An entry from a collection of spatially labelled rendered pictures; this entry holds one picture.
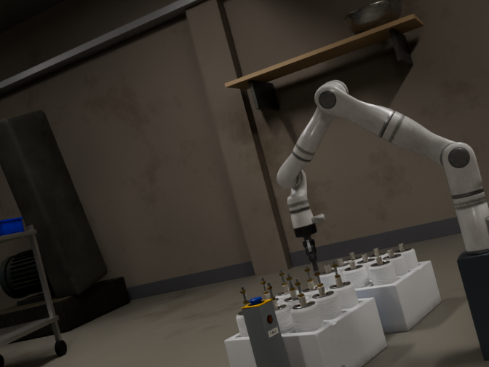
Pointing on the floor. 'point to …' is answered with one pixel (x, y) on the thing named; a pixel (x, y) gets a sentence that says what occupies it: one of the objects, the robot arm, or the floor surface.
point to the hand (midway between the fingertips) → (315, 266)
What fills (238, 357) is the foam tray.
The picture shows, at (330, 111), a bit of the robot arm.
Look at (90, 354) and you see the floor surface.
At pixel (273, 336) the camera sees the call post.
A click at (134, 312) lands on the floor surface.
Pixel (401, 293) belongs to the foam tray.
